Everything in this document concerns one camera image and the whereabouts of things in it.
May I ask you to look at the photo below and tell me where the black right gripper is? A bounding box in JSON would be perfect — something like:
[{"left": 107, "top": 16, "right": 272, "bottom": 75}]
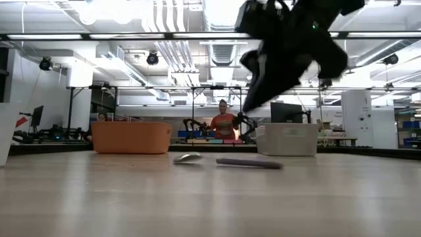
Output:
[{"left": 239, "top": 18, "right": 349, "bottom": 113}]

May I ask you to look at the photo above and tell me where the lavender handle spoon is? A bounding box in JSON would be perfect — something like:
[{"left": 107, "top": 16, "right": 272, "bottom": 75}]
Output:
[{"left": 173, "top": 152, "right": 284, "bottom": 171}]

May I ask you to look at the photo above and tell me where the black computer monitor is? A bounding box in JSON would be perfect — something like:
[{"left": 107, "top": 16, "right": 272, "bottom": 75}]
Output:
[
  {"left": 270, "top": 101, "right": 312, "bottom": 124},
  {"left": 30, "top": 105, "right": 45, "bottom": 132}
]

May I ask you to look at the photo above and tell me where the thin vertical pole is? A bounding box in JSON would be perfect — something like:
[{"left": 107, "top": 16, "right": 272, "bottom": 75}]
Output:
[{"left": 315, "top": 78, "right": 325, "bottom": 123}]

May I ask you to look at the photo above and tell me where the person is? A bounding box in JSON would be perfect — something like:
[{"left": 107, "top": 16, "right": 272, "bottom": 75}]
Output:
[
  {"left": 209, "top": 99, "right": 240, "bottom": 140},
  {"left": 86, "top": 111, "right": 109, "bottom": 143}
]

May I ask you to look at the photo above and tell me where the grey plastic bin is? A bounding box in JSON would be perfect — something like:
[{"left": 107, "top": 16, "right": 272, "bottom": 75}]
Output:
[{"left": 255, "top": 122, "right": 319, "bottom": 157}]

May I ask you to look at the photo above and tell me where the blue background table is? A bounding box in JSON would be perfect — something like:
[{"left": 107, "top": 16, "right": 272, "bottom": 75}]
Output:
[{"left": 177, "top": 130, "right": 216, "bottom": 139}]

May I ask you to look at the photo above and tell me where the white pillar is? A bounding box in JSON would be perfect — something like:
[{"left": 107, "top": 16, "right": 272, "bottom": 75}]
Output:
[{"left": 341, "top": 90, "right": 372, "bottom": 147}]

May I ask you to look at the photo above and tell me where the brown background table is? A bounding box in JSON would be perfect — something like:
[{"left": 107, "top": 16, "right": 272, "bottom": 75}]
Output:
[{"left": 318, "top": 136, "right": 359, "bottom": 147}]

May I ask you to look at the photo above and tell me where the black overhead crossbar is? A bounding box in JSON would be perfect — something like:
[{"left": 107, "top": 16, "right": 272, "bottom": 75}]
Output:
[{"left": 0, "top": 32, "right": 421, "bottom": 41}]

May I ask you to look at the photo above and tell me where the orange plastic bin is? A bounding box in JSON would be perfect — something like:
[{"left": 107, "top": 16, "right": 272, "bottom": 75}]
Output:
[{"left": 91, "top": 121, "right": 173, "bottom": 155}]

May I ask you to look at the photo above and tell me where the white hanging box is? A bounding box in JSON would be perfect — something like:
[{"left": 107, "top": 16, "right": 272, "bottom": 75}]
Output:
[{"left": 66, "top": 62, "right": 94, "bottom": 88}]

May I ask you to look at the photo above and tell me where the white plastic bin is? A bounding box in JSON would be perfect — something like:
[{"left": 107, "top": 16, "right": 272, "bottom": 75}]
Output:
[{"left": 0, "top": 101, "right": 26, "bottom": 167}]

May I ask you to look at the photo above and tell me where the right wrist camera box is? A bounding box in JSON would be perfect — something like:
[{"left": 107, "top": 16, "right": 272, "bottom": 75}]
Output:
[{"left": 235, "top": 0, "right": 292, "bottom": 39}]

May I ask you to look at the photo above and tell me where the round silver ceiling duct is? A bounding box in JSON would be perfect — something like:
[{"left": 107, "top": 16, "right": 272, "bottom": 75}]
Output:
[{"left": 201, "top": 0, "right": 248, "bottom": 33}]

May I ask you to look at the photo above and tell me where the background black frame rig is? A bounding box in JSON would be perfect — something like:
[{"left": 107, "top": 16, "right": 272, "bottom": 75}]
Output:
[{"left": 67, "top": 84, "right": 244, "bottom": 145}]

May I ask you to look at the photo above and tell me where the black aluminium table frame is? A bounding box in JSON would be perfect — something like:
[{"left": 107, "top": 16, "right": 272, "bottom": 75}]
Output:
[{"left": 9, "top": 142, "right": 421, "bottom": 159}]

